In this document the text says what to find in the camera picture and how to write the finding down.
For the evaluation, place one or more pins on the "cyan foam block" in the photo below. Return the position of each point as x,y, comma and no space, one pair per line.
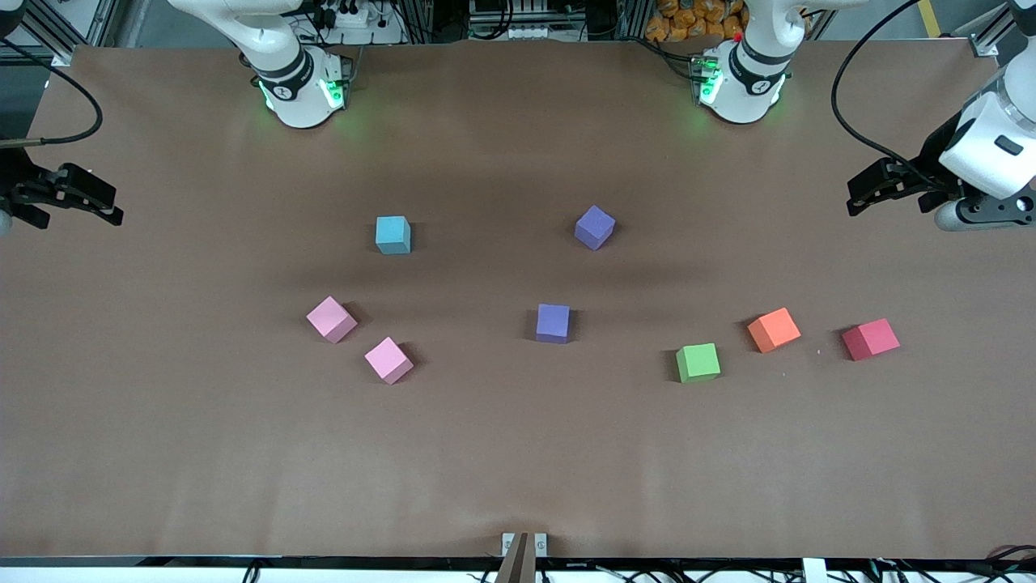
392,235

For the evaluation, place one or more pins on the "silver metal bracket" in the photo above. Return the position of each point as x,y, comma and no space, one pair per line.
541,544

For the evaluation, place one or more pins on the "red foam block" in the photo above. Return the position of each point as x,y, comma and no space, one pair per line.
871,339

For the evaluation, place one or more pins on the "orange packaged goods pile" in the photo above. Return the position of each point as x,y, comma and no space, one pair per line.
688,20

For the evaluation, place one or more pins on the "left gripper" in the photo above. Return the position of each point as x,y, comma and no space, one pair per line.
931,162

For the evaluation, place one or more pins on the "purple foam block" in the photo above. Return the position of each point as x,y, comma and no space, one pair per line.
553,322
595,227

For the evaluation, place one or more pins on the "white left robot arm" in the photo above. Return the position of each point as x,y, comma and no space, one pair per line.
740,81

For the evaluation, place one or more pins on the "aluminium frame profile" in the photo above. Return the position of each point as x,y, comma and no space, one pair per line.
983,44
61,57

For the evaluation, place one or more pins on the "brown camera post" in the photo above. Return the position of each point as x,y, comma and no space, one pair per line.
514,567

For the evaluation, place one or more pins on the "white power strip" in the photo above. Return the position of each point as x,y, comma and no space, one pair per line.
360,32

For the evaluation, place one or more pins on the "orange foam block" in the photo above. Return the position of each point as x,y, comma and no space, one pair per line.
774,329

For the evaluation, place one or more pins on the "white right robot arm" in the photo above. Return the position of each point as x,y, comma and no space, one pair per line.
295,81

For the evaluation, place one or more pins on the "green foam block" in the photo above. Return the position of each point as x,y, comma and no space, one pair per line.
698,362

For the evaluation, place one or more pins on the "pink foam block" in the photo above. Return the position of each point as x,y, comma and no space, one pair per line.
330,318
388,359

